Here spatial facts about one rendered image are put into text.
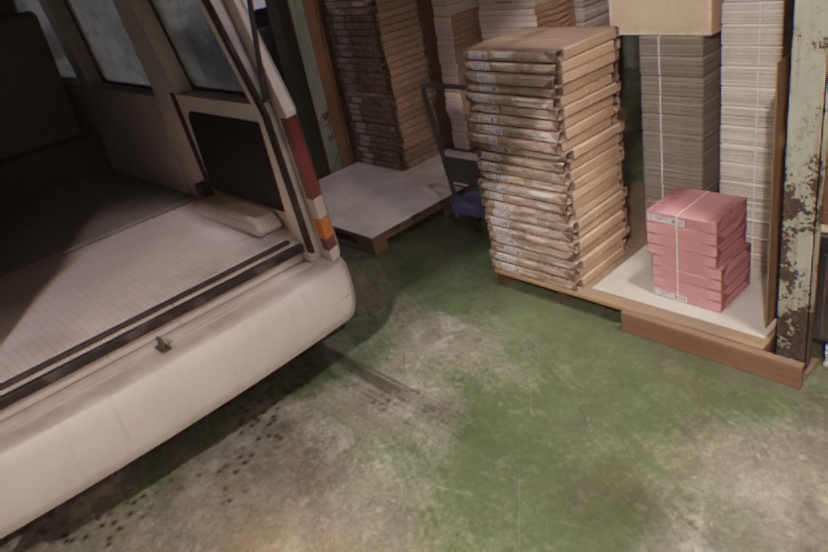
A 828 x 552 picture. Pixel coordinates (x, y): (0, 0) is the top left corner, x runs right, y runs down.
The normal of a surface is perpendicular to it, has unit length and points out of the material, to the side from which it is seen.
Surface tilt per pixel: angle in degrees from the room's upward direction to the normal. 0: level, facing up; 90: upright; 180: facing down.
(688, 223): 90
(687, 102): 90
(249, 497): 0
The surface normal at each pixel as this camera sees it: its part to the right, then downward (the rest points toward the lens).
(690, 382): -0.17, -0.89
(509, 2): -0.69, 0.42
